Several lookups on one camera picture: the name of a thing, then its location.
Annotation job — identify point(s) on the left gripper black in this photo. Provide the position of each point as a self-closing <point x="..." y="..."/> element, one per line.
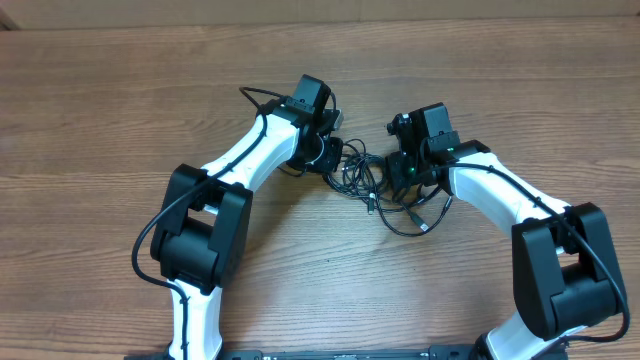
<point x="329" y="161"/>

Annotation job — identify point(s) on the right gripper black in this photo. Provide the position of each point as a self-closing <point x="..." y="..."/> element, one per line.
<point x="399" y="181"/>

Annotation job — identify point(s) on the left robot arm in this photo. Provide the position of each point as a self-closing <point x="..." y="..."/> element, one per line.
<point x="201" y="231"/>

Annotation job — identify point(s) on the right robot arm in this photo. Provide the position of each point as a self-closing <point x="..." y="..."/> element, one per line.
<point x="567" y="283"/>

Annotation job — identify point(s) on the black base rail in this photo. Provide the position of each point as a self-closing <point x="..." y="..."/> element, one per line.
<point x="345" y="355"/>

